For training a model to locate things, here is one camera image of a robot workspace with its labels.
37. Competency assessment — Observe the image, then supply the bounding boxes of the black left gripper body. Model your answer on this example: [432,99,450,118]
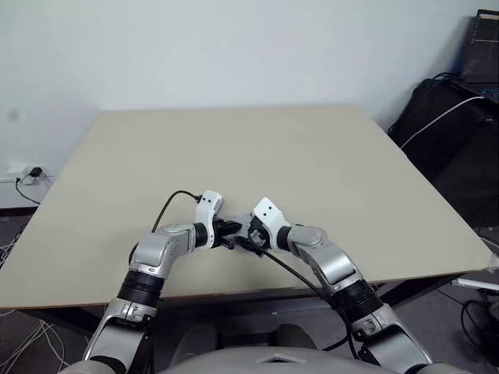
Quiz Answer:
[213,218,235,251]

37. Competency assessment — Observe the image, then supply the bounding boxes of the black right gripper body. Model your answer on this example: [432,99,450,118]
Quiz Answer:
[249,219,274,256]

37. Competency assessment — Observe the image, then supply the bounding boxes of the dark grey rounded shape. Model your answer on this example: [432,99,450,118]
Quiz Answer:
[271,323,319,351]
[173,324,224,362]

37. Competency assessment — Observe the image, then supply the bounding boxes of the grey robot torso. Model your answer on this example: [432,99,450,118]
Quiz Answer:
[58,344,499,374]

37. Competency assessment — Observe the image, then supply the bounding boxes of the black bag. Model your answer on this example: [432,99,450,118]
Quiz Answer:
[388,77,499,231]

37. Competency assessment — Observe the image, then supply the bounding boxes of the black laptop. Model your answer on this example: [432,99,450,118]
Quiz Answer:
[459,8,499,104]

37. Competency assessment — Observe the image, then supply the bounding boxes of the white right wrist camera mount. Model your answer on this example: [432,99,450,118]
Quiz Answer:
[252,197,292,250]

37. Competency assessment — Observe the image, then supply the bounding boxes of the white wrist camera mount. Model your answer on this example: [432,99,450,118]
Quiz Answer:
[193,189,226,249]
[252,197,292,250]

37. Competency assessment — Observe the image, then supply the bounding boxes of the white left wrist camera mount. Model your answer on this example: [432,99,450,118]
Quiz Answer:
[193,189,226,249]

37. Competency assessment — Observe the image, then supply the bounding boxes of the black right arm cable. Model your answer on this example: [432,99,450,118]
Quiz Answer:
[257,249,366,362]

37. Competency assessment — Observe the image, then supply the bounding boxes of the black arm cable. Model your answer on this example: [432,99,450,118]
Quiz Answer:
[151,189,202,234]
[257,249,366,362]

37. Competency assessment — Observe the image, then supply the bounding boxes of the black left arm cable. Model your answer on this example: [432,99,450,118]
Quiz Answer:
[151,189,202,234]

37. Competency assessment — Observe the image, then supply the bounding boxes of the black outlet cable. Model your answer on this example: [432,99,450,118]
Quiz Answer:
[15,175,42,206]

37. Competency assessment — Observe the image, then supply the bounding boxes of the white floor cables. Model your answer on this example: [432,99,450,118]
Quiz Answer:
[0,307,65,374]

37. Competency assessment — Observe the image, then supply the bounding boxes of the white cable on bag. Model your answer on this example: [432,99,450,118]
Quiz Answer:
[399,95,488,151]

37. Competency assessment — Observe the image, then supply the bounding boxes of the white wall power outlet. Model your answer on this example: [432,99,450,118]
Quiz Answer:
[5,162,51,182]

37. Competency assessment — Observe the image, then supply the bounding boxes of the white flat rail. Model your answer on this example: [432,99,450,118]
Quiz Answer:
[454,272,499,291]

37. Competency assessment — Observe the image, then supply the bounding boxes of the black floor cables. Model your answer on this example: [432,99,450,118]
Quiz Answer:
[459,290,499,344]

